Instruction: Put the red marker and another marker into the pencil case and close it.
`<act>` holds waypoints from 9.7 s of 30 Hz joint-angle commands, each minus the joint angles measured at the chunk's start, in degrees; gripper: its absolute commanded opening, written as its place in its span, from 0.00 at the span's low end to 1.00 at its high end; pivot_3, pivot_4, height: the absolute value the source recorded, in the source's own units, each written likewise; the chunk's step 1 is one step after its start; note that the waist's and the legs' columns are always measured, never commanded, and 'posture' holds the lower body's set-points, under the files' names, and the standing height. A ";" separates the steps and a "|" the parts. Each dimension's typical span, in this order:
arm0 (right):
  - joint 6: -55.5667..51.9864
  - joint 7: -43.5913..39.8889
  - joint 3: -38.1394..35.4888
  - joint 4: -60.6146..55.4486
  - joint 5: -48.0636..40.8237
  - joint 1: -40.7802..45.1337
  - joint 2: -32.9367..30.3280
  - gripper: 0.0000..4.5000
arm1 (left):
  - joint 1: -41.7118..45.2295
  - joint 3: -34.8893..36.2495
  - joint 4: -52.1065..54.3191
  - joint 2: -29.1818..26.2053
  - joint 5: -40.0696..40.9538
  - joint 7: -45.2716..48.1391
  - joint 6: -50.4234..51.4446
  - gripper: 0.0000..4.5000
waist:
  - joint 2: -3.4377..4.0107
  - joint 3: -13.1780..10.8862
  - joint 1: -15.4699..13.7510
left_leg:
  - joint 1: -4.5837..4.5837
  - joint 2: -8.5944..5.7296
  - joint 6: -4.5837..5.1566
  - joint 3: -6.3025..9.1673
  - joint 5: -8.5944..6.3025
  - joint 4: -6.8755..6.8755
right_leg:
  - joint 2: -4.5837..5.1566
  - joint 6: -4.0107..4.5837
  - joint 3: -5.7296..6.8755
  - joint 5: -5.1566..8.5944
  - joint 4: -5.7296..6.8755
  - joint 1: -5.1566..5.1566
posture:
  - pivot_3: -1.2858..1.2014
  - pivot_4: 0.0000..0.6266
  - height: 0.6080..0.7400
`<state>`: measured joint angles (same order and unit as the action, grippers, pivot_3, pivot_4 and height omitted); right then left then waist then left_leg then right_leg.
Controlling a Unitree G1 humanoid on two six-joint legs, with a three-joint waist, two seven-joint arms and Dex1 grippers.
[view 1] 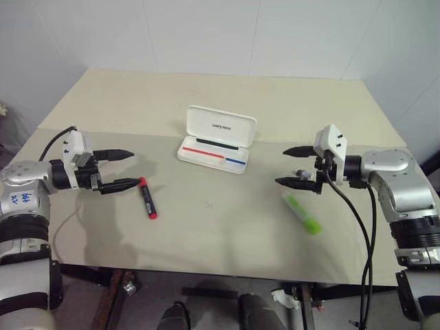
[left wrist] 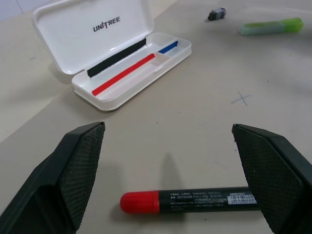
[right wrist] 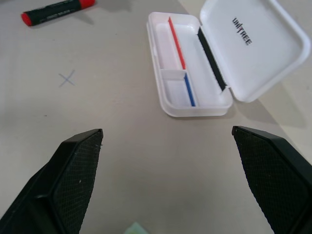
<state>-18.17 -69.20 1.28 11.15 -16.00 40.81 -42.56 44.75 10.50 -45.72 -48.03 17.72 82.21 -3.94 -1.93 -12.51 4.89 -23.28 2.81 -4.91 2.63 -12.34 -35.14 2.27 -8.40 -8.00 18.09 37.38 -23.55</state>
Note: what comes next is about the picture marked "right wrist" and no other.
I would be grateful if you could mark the black marker with red caps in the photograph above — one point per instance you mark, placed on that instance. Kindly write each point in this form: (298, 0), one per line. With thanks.
(57, 11)

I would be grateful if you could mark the white plastic pencil case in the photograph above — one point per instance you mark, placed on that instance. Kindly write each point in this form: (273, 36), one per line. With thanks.
(212, 61)

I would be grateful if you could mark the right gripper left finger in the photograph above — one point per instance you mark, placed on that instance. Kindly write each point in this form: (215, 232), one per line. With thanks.
(61, 185)

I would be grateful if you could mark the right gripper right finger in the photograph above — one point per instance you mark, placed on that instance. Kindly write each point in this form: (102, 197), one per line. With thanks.
(275, 180)

